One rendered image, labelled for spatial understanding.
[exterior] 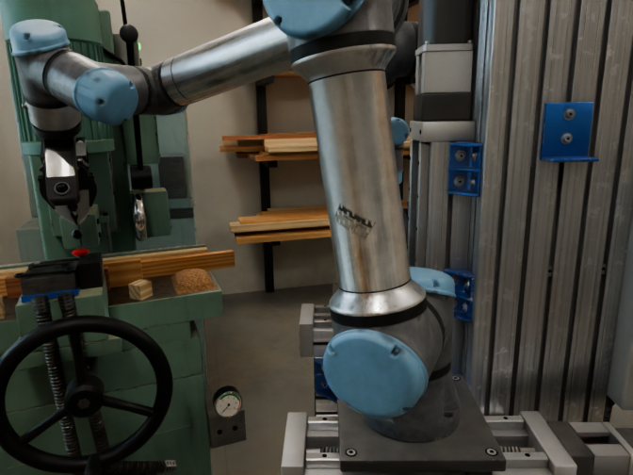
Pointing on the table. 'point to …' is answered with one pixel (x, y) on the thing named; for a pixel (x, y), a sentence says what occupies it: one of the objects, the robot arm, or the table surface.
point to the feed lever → (140, 179)
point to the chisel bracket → (91, 230)
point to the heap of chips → (192, 281)
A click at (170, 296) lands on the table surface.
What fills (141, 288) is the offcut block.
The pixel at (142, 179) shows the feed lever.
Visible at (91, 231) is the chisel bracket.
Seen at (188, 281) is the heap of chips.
